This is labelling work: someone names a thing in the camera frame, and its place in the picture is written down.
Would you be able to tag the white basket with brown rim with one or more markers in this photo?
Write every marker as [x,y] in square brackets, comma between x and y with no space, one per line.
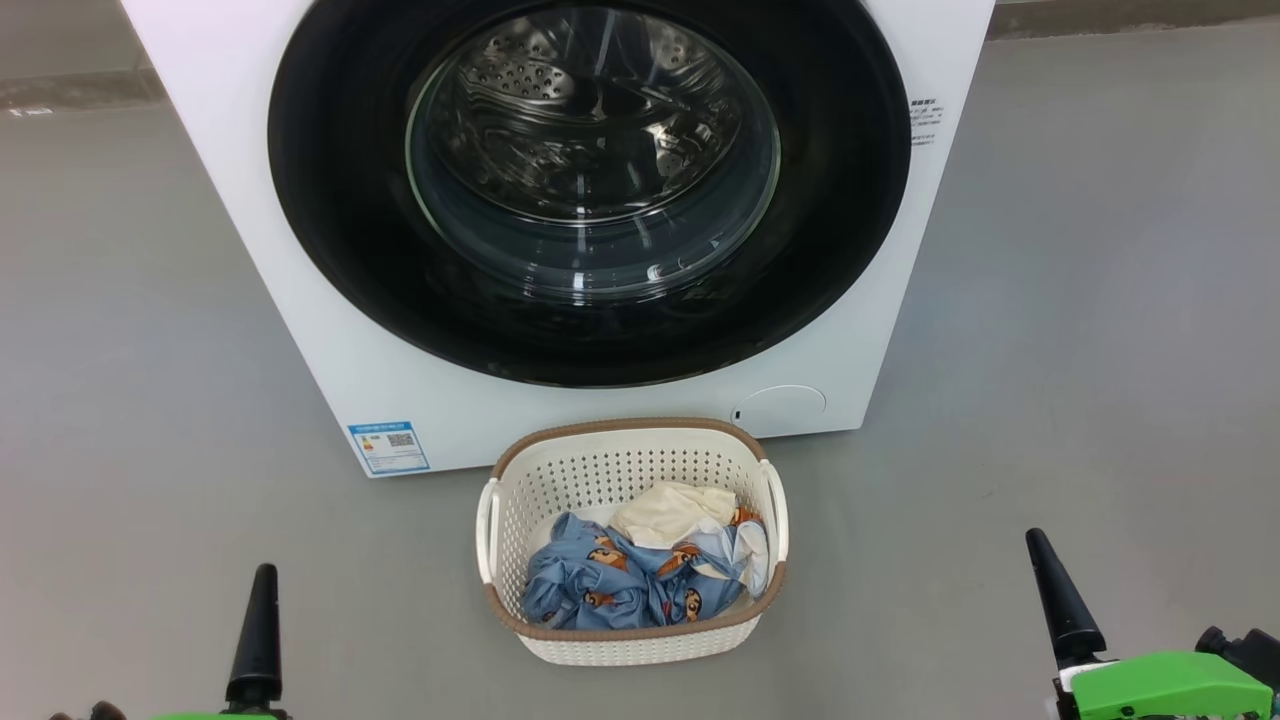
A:
[600,470]

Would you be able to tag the white front-load washing machine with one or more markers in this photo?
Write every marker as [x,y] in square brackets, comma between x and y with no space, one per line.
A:
[250,250]

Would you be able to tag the washing machine drum with clothes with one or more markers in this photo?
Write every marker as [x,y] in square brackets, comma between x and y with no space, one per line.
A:
[560,90]

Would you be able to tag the cream and blue garment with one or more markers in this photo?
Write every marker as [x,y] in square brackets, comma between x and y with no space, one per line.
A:
[670,515]

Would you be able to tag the blue bear print garment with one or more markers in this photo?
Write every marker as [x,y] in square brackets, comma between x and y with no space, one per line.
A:
[590,585]

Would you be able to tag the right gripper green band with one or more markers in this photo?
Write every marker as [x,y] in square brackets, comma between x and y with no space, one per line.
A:
[1160,690]

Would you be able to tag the blue energy label sticker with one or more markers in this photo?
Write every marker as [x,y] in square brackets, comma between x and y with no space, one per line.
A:
[388,448]

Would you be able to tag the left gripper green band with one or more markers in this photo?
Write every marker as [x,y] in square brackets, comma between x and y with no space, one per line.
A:
[190,717]

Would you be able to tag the round white filter cover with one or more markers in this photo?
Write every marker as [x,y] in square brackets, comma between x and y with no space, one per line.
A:
[780,411]

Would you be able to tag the washing machine glass door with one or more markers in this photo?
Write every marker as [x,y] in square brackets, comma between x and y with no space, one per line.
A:
[340,200]

